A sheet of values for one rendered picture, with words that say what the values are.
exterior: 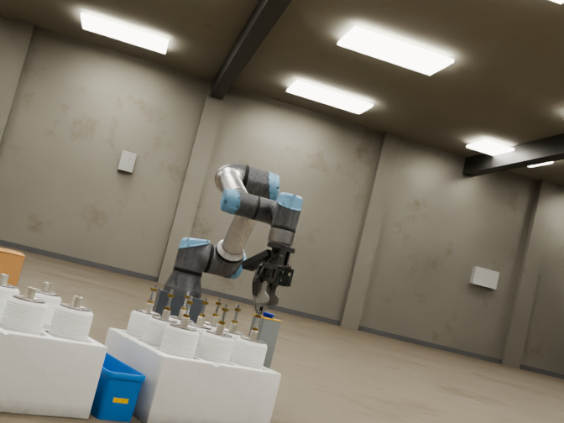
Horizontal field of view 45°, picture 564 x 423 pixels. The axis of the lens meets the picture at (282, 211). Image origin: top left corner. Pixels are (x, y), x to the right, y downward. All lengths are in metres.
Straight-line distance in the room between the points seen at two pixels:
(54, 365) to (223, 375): 0.47
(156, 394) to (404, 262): 10.29
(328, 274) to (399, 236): 1.41
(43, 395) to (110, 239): 9.30
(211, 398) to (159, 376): 0.17
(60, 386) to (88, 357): 0.09
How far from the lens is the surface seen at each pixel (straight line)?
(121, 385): 1.83
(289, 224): 2.02
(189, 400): 1.91
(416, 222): 12.08
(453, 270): 12.38
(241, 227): 2.61
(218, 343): 1.95
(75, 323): 1.77
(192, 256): 2.72
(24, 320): 1.73
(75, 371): 1.76
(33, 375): 1.73
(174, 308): 2.69
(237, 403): 1.99
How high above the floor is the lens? 0.43
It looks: 6 degrees up
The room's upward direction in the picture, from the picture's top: 14 degrees clockwise
